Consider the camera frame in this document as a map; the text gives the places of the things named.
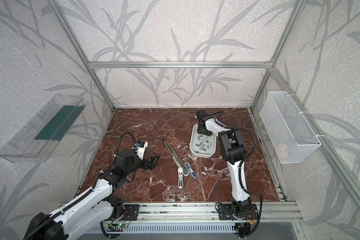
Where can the green circuit board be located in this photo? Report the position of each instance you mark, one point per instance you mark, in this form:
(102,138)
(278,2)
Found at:
(117,227)

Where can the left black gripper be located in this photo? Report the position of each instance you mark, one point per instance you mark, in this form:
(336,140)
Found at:
(144,163)

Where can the white wire mesh basket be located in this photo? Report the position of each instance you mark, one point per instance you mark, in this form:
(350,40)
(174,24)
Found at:
(291,135)

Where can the clear wall shelf green mat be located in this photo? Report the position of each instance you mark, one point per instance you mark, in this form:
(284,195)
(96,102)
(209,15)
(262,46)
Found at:
(36,141)

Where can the small white stapler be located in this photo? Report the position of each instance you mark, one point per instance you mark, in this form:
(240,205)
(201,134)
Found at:
(180,178)

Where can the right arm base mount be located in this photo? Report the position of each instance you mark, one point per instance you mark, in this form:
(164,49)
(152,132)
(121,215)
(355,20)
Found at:
(226,213)

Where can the aluminium front rail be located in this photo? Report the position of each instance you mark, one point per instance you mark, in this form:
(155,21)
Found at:
(205,212)

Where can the white plastic tray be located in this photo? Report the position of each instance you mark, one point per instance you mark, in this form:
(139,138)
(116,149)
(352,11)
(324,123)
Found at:
(196,152)

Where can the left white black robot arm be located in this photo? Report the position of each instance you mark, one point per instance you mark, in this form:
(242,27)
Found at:
(95,205)

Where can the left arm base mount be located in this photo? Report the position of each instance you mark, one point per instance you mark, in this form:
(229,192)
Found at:
(129,211)

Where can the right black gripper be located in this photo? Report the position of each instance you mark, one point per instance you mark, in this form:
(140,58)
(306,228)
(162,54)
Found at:
(202,126)

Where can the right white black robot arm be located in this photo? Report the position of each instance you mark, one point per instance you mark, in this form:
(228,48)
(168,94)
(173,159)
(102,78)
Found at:
(234,152)

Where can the grey white large stapler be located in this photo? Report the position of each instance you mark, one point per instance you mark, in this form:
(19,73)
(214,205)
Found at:
(176,158)

